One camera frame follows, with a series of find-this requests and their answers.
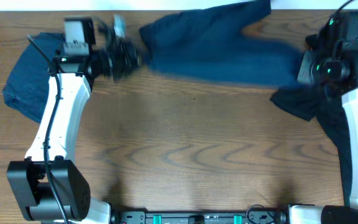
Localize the navy blue shorts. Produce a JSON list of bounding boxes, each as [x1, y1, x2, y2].
[[139, 0, 303, 87]]

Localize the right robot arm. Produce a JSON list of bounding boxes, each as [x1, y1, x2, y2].
[[277, 9, 358, 223]]

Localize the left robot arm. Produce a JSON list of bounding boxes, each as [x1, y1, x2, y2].
[[6, 15, 141, 223]]

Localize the black garment pile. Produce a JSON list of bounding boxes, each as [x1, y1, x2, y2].
[[270, 86, 352, 207]]

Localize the folded navy blue garment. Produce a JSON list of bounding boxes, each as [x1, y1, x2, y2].
[[2, 45, 50, 123]]

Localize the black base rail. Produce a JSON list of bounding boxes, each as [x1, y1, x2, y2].
[[109, 204, 290, 224]]

